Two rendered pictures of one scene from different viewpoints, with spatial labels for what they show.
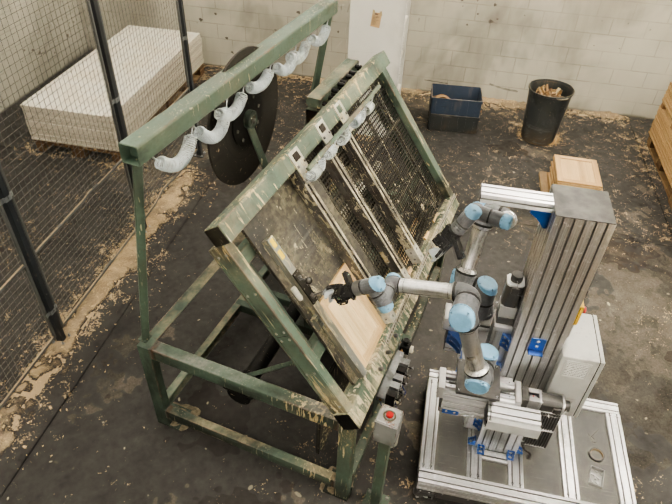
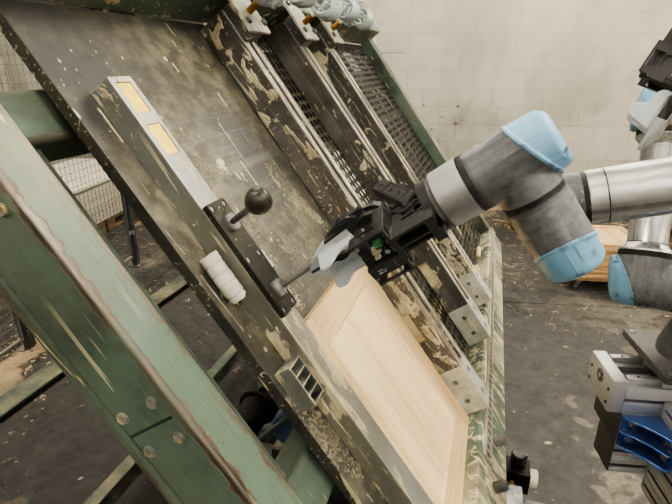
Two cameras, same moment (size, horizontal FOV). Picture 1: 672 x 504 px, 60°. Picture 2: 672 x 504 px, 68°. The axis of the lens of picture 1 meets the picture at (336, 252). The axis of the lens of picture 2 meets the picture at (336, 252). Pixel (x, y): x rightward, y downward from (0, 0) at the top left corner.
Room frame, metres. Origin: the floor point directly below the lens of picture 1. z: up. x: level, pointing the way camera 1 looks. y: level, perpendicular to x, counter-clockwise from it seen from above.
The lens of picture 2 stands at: (1.44, 0.07, 1.69)
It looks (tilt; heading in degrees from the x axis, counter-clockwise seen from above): 21 degrees down; 356
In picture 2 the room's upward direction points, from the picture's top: straight up
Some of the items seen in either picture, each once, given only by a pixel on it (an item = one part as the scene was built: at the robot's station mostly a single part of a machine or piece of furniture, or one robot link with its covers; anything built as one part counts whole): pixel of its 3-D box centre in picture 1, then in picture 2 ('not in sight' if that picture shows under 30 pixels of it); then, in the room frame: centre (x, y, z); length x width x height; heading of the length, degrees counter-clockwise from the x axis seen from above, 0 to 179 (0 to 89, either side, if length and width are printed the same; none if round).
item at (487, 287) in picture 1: (484, 289); not in sight; (2.40, -0.85, 1.20); 0.13 x 0.12 x 0.14; 62
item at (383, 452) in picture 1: (380, 472); not in sight; (1.73, -0.31, 0.38); 0.06 x 0.06 x 0.75; 69
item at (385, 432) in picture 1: (388, 425); not in sight; (1.73, -0.31, 0.84); 0.12 x 0.12 x 0.18; 69
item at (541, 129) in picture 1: (544, 113); not in sight; (6.39, -2.37, 0.33); 0.52 x 0.51 x 0.65; 170
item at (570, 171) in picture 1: (567, 184); (596, 255); (5.08, -2.34, 0.20); 0.61 x 0.53 x 0.40; 170
